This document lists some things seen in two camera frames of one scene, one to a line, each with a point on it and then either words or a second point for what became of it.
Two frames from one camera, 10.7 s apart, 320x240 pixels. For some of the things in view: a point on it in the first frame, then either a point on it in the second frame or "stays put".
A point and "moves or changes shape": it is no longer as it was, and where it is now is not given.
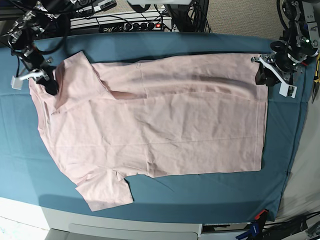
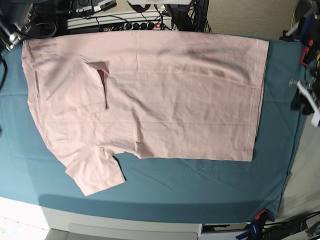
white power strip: [124, 23] stays put
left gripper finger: [260, 77] → [296, 103]
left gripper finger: [271, 79] → [307, 109]
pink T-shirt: [114, 120] moves or changes shape
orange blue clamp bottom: [256, 228] stays put
